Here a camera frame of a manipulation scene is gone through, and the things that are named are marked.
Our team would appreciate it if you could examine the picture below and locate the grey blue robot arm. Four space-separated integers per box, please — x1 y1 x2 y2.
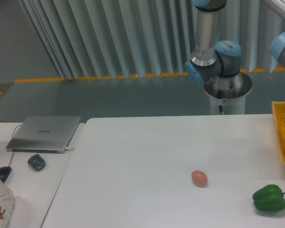
185 0 285 105

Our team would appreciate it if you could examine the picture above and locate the yellow plastic basket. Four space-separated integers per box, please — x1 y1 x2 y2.
271 101 285 165

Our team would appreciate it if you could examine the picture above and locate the green bell pepper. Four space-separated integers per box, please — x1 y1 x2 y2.
252 184 285 212

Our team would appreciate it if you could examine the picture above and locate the brown egg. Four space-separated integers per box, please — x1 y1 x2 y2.
191 170 208 187

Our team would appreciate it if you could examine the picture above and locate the white folding curtain partition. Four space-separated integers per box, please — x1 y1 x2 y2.
20 0 285 80

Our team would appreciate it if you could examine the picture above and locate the silver closed laptop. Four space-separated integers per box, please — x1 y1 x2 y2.
6 116 81 153

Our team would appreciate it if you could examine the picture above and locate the dark blue small tray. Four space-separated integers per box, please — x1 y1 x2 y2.
28 154 46 171

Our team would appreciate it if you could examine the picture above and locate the white side table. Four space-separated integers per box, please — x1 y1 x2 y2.
0 123 85 228

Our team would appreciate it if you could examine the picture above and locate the black computer mouse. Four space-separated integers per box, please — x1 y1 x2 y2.
0 166 12 183

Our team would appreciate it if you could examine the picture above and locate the white cloth with orange letters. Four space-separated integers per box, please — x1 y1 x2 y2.
0 180 15 228

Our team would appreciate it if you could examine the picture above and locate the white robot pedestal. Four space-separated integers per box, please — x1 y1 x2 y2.
204 72 252 115

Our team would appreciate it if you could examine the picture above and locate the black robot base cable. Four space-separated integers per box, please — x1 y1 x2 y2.
217 89 224 115

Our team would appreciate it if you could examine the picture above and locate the black mouse cable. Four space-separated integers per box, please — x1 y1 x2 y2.
0 121 22 168

